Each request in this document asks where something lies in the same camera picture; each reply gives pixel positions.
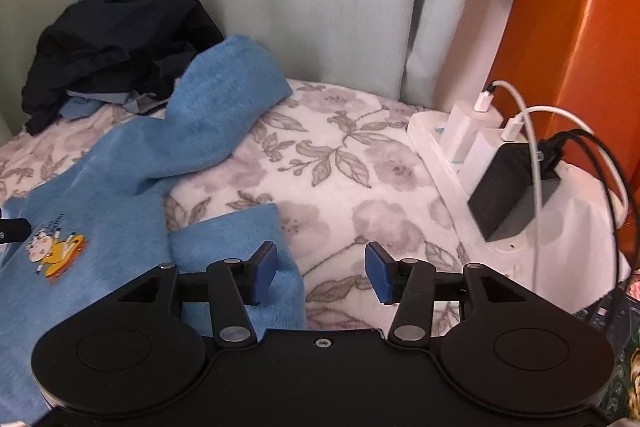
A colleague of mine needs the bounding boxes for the white power strip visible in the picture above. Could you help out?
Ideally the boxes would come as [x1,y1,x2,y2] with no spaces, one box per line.
[406,106,538,258]

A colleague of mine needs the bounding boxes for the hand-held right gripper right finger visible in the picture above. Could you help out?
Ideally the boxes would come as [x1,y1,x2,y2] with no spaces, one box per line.
[364,241,526,349]

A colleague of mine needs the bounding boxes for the black power adapter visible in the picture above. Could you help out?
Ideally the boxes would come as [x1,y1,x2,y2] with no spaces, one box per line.
[467,144,561,243]

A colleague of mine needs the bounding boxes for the white sheet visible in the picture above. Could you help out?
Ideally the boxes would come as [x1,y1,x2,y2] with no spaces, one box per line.
[520,159,633,313]

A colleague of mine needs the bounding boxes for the white cable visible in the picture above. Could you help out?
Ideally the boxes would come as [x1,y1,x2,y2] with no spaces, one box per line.
[475,80,543,290]
[502,106,630,212]

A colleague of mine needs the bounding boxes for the black cable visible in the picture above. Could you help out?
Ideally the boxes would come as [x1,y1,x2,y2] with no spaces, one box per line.
[550,129,638,258]
[542,134,623,305]

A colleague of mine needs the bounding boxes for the dark navy clothes pile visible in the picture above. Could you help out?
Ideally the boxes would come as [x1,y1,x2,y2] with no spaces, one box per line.
[21,0,226,136]

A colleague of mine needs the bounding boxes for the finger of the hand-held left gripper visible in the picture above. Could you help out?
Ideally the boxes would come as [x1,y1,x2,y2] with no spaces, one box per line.
[0,217,30,244]

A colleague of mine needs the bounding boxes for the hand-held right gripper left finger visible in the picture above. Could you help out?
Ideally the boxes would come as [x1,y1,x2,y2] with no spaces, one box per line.
[117,241,278,349]

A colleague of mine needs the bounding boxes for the dark floral cloth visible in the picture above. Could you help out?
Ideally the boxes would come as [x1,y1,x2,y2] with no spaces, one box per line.
[575,274,640,425]

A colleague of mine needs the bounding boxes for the blue towel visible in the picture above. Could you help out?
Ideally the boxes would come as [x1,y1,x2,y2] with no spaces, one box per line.
[0,34,308,423]

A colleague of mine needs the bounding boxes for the floral fleece blanket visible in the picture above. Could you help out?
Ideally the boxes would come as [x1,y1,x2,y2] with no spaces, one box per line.
[0,79,501,333]

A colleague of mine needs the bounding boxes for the white charger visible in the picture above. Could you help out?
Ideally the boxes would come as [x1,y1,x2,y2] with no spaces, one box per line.
[459,127,516,192]
[445,103,483,162]

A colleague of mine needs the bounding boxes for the orange wooden headboard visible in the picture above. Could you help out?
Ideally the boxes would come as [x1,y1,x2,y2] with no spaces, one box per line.
[487,0,640,258]

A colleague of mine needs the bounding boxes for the pale grey-blue garment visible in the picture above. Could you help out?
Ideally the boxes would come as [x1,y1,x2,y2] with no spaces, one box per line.
[117,89,168,114]

